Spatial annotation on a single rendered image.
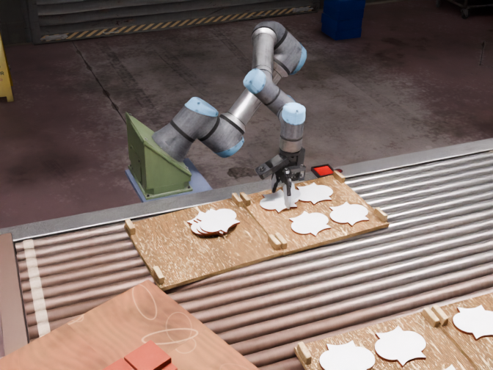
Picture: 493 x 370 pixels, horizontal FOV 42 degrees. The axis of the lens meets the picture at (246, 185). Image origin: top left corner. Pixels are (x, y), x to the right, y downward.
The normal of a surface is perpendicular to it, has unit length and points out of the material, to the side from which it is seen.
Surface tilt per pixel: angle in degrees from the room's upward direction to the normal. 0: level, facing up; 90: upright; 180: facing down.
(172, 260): 0
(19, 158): 0
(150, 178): 90
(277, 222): 0
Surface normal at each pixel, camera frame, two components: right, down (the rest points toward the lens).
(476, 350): 0.03, -0.85
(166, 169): 0.40, 0.50
